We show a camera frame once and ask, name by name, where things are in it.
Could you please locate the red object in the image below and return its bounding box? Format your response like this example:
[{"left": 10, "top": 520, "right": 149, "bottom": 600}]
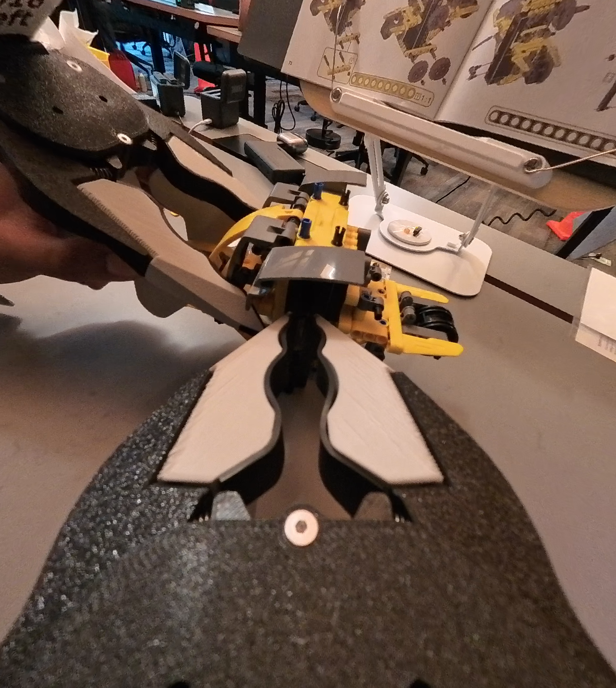
[{"left": 106, "top": 51, "right": 137, "bottom": 87}]

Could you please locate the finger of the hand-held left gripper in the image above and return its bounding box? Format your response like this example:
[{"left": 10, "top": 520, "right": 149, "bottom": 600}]
[
  {"left": 78, "top": 176, "right": 267, "bottom": 338},
  {"left": 149, "top": 134, "right": 268, "bottom": 226}
]

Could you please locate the coiled black cable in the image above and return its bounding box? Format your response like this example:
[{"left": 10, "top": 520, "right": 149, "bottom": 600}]
[{"left": 488, "top": 210, "right": 550, "bottom": 226}]

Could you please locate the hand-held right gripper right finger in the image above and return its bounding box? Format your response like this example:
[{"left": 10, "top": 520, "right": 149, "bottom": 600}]
[{"left": 316, "top": 317, "right": 444, "bottom": 508}]

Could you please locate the person's left hand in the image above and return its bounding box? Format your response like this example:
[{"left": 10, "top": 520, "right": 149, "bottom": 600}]
[{"left": 0, "top": 160, "right": 141, "bottom": 292}]

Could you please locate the toy instruction booklet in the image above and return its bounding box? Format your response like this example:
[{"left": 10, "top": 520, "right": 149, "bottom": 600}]
[{"left": 281, "top": 0, "right": 616, "bottom": 162}]

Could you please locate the paper in clear holder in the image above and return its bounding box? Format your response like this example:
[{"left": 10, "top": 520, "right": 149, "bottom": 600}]
[{"left": 576, "top": 267, "right": 616, "bottom": 377}]

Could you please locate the orange cone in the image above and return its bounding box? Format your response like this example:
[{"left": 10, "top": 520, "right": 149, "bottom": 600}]
[{"left": 547, "top": 211, "right": 591, "bottom": 240}]

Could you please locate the black charger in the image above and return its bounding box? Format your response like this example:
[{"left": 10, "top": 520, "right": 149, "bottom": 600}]
[
  {"left": 155, "top": 54, "right": 188, "bottom": 116},
  {"left": 201, "top": 69, "right": 247, "bottom": 129}
]

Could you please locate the yellow grey brick toy vehicle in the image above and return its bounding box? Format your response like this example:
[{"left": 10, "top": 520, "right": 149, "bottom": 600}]
[{"left": 208, "top": 172, "right": 465, "bottom": 393}]

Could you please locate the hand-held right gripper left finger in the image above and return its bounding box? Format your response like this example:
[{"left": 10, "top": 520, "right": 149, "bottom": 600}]
[{"left": 158, "top": 314, "right": 293, "bottom": 503}]

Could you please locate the white book stand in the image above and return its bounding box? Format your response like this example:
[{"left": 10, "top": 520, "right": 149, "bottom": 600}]
[{"left": 238, "top": 0, "right": 616, "bottom": 297}]

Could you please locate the dark grey plate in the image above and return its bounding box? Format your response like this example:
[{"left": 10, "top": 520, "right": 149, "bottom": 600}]
[{"left": 201, "top": 126, "right": 368, "bottom": 189}]

